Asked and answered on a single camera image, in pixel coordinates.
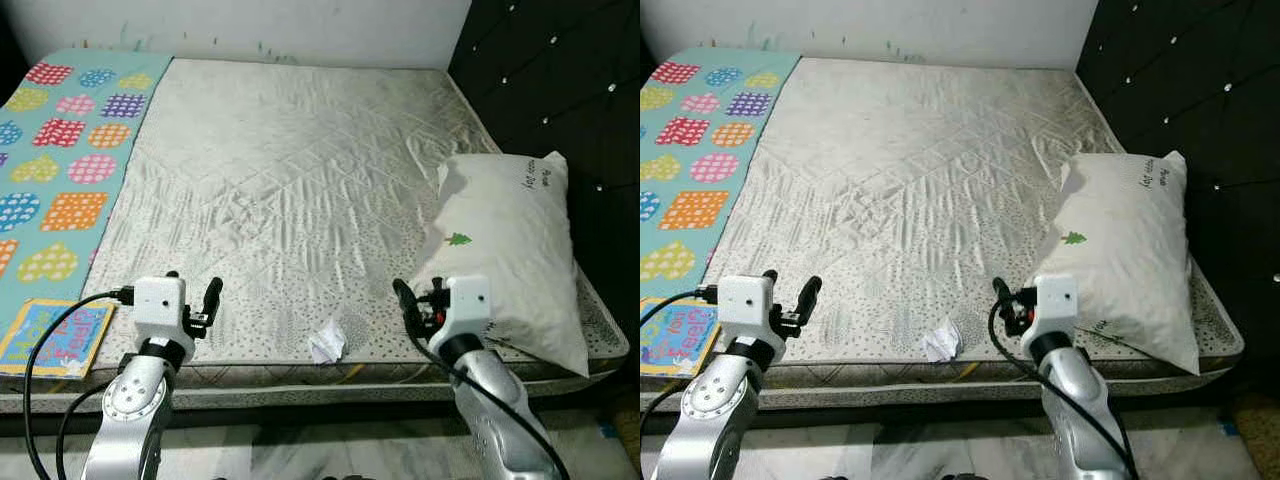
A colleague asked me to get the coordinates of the white paper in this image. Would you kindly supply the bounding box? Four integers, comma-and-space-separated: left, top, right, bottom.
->
921, 317, 964, 364
307, 317, 349, 366

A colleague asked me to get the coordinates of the white pillow with green tree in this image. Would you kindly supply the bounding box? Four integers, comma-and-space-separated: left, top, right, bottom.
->
1029, 149, 1202, 377
407, 151, 592, 380

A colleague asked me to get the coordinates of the colourful children's book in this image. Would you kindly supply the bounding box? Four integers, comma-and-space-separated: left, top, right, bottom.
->
0, 297, 119, 380
640, 294, 724, 380

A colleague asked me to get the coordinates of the teal blanket with colourful shapes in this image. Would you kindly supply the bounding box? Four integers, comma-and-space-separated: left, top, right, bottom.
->
640, 46, 804, 333
0, 47, 177, 347

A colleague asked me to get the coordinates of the white quilted mattress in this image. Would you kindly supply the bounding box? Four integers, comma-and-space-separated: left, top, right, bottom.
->
640, 54, 1247, 412
0, 57, 632, 417

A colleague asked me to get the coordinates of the brown rug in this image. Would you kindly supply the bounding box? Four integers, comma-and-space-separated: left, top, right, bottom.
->
608, 395, 641, 473
1228, 390, 1280, 457

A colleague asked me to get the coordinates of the black tufted headboard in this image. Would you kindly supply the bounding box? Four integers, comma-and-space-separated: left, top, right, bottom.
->
1074, 0, 1280, 353
447, 0, 641, 343

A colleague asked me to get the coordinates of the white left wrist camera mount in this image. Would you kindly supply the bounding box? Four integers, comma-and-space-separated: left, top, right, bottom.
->
715, 274, 777, 347
132, 276, 190, 347

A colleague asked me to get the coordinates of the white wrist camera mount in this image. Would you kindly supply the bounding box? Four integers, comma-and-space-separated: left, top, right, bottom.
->
132, 276, 190, 347
715, 274, 777, 347
442, 274, 494, 347
1032, 272, 1082, 342

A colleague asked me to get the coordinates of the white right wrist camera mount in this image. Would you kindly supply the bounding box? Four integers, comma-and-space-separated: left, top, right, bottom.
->
1032, 272, 1082, 342
442, 274, 494, 347

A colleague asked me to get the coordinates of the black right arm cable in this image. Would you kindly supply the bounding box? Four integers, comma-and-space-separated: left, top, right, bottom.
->
399, 298, 572, 480
987, 294, 1142, 480

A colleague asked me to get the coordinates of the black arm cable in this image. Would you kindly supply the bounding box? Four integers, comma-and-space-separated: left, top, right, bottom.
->
987, 294, 1142, 480
22, 286, 137, 480
399, 298, 572, 480
640, 284, 724, 333

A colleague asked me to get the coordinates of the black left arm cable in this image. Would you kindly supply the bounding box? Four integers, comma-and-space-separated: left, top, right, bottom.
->
22, 286, 137, 480
640, 284, 724, 333

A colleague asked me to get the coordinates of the dark bed frame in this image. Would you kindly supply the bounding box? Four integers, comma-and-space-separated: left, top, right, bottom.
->
0, 370, 641, 443
640, 368, 1251, 443

